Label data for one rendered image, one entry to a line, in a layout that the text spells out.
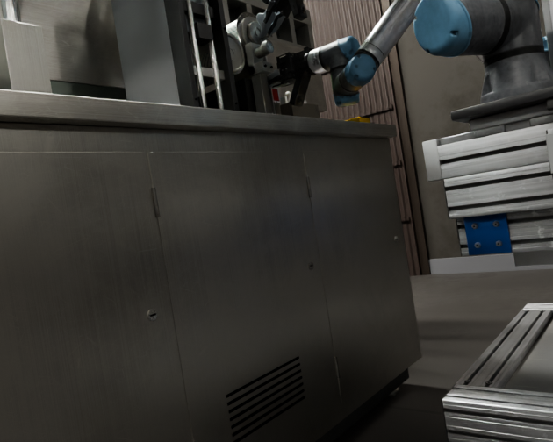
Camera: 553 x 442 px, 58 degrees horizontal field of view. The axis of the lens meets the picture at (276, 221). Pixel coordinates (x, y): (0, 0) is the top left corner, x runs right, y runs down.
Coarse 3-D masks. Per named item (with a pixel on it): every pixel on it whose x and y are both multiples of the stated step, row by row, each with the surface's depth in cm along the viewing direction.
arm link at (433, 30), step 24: (432, 0) 95; (456, 0) 92; (480, 0) 94; (432, 24) 96; (456, 24) 92; (480, 24) 94; (504, 24) 96; (432, 48) 98; (456, 48) 96; (480, 48) 98
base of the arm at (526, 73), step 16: (528, 48) 98; (496, 64) 101; (512, 64) 99; (528, 64) 98; (544, 64) 99; (496, 80) 101; (512, 80) 98; (528, 80) 97; (544, 80) 97; (496, 96) 101
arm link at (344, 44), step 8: (336, 40) 147; (344, 40) 144; (352, 40) 144; (320, 48) 149; (328, 48) 147; (336, 48) 145; (344, 48) 143; (352, 48) 143; (320, 56) 148; (328, 56) 147; (336, 56) 145; (344, 56) 144; (352, 56) 144; (328, 64) 148; (336, 64) 145; (344, 64) 145
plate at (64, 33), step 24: (24, 0) 138; (48, 0) 143; (72, 0) 149; (96, 0) 155; (48, 24) 142; (72, 24) 148; (96, 24) 154; (48, 48) 142; (72, 48) 147; (96, 48) 153; (288, 48) 231; (72, 72) 146; (96, 72) 152; (120, 72) 159; (312, 96) 243
